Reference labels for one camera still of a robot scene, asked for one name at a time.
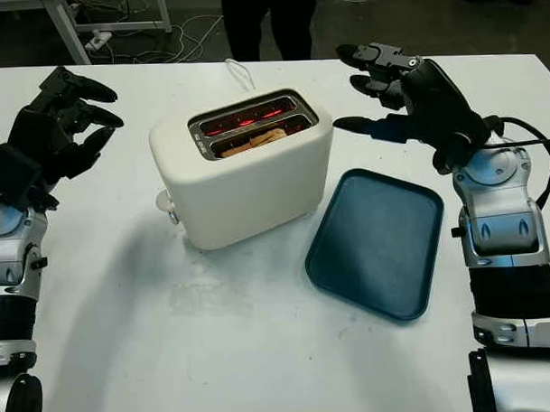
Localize white toaster power cord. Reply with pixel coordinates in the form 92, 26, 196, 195
224, 57, 256, 94

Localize dark blue plastic tray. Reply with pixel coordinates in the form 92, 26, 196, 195
300, 164, 450, 328

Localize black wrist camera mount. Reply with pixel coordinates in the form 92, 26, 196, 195
0, 142, 48, 212
432, 137, 472, 176

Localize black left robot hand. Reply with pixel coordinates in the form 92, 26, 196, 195
5, 64, 127, 201

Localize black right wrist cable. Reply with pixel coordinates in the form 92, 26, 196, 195
479, 112, 550, 209

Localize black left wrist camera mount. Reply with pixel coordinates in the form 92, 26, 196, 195
0, 142, 48, 212

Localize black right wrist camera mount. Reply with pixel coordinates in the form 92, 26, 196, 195
432, 137, 472, 176

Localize person in beige jacket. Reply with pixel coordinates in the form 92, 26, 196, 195
221, 0, 320, 63

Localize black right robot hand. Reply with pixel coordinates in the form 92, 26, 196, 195
330, 38, 494, 158

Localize light cables on floor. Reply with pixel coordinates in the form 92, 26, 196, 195
99, 0, 228, 65

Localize white metal table frame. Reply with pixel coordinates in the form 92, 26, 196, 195
0, 0, 174, 69

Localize white power strip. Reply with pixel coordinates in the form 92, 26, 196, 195
83, 29, 113, 52

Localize browned toast slice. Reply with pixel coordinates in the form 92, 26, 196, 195
218, 127, 288, 157

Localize cream white toaster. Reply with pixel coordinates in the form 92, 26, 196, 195
146, 86, 339, 253

